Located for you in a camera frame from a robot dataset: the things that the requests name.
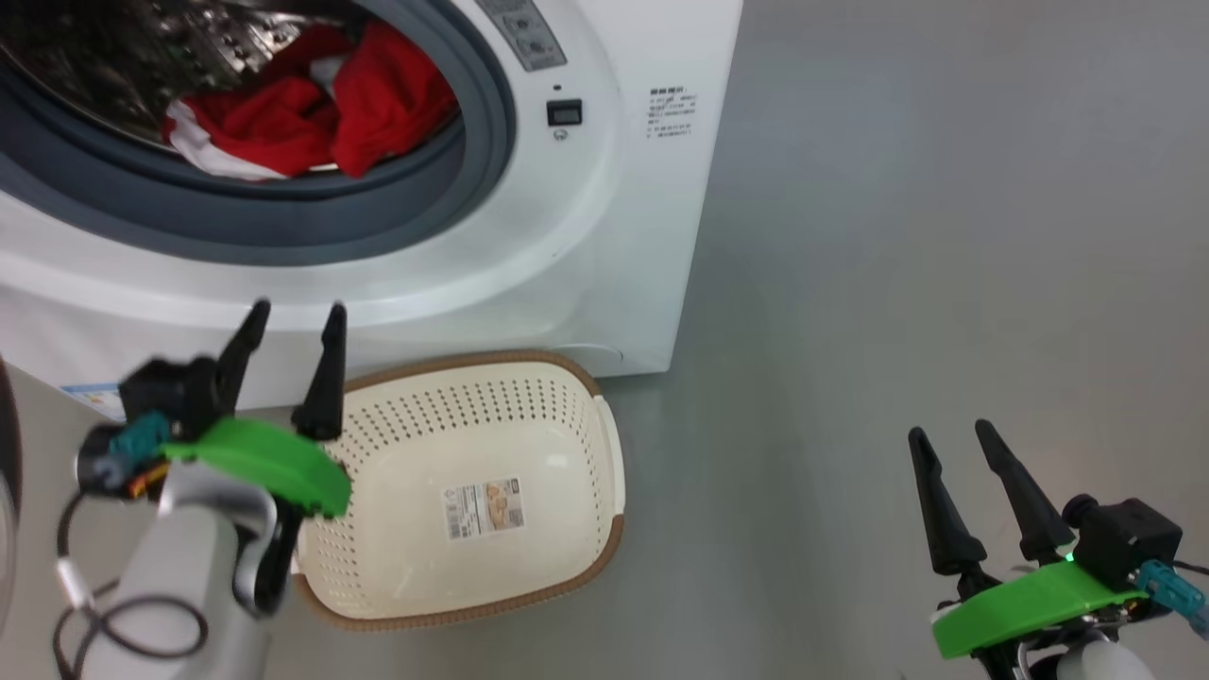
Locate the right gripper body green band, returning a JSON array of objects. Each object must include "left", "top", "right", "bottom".
[{"left": 929, "top": 561, "right": 1149, "bottom": 680}]

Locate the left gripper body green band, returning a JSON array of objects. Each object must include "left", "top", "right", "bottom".
[{"left": 161, "top": 416, "right": 353, "bottom": 617}]

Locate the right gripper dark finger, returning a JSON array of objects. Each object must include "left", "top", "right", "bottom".
[
  {"left": 974, "top": 419, "right": 1079, "bottom": 567},
  {"left": 907, "top": 426, "right": 989, "bottom": 578}
]

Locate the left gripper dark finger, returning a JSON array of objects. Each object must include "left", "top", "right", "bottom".
[
  {"left": 212, "top": 298, "right": 273, "bottom": 421},
  {"left": 290, "top": 302, "right": 349, "bottom": 443}
]

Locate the red and white garment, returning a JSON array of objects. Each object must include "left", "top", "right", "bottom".
[{"left": 162, "top": 20, "right": 462, "bottom": 181}]

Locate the basket product label sticker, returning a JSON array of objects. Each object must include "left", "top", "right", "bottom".
[{"left": 443, "top": 476, "right": 526, "bottom": 542}]

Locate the cream laundry basket brown rim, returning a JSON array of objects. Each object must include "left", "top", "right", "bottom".
[{"left": 288, "top": 349, "right": 627, "bottom": 633}]

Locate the white front-load washing machine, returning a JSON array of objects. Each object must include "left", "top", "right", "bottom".
[{"left": 0, "top": 0, "right": 745, "bottom": 422}]

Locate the blue energy label sticker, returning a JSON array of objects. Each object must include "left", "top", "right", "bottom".
[{"left": 60, "top": 382, "right": 129, "bottom": 422}]

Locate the teal left camera connector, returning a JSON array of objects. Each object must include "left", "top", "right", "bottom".
[{"left": 108, "top": 419, "right": 172, "bottom": 466}]

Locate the teal camera connector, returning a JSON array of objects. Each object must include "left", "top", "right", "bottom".
[
  {"left": 1137, "top": 558, "right": 1209, "bottom": 636},
  {"left": 108, "top": 419, "right": 172, "bottom": 466}
]

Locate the teal right camera connector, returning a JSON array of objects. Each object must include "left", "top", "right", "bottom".
[{"left": 1137, "top": 558, "right": 1209, "bottom": 636}]

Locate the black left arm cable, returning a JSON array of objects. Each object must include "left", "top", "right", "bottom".
[{"left": 51, "top": 489, "right": 210, "bottom": 680}]

